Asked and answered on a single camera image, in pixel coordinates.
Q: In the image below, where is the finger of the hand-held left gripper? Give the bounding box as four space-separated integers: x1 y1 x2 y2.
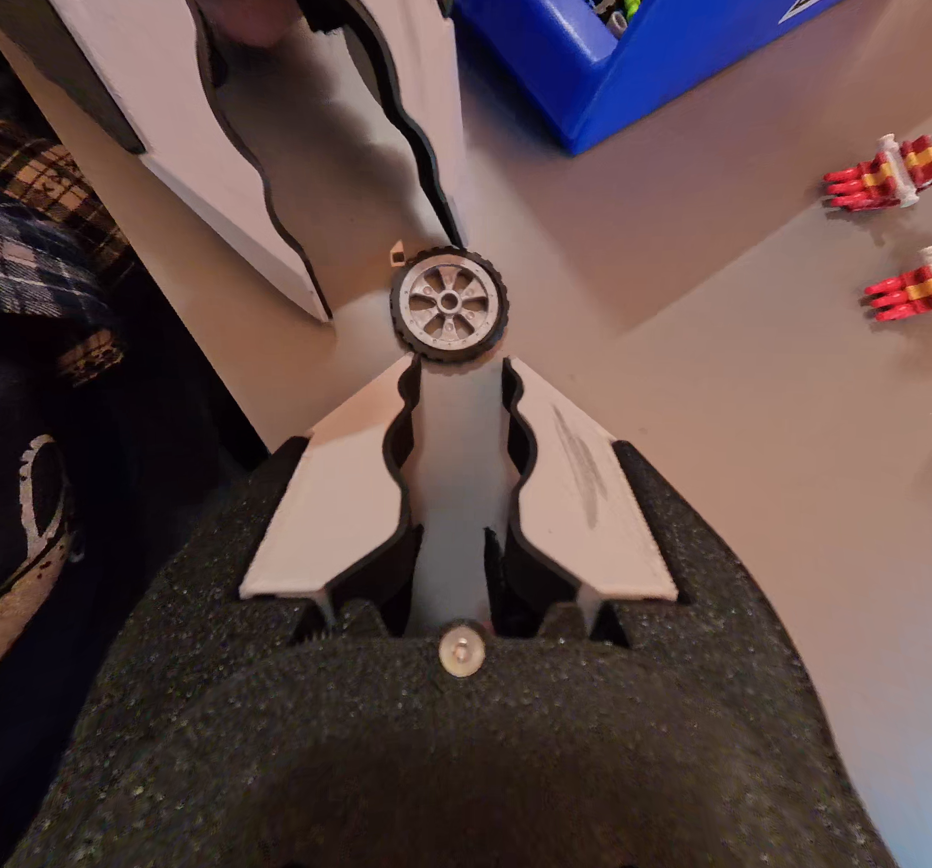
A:
306 0 468 249
6 0 334 323

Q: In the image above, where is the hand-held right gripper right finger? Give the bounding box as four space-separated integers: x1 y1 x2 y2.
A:
483 356 680 639

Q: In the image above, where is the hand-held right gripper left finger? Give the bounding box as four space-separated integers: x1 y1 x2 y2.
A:
239 354 425 639

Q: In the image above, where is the black rubber toy tyre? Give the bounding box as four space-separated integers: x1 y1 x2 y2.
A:
389 245 509 367

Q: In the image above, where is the grey toy wheel hub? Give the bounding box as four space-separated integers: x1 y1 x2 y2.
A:
402 260 498 351

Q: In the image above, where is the blue plastic parts bin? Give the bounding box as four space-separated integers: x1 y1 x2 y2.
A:
448 0 932 157

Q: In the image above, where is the red yellow toy foot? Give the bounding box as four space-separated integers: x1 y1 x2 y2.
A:
863 248 932 323
823 134 932 212

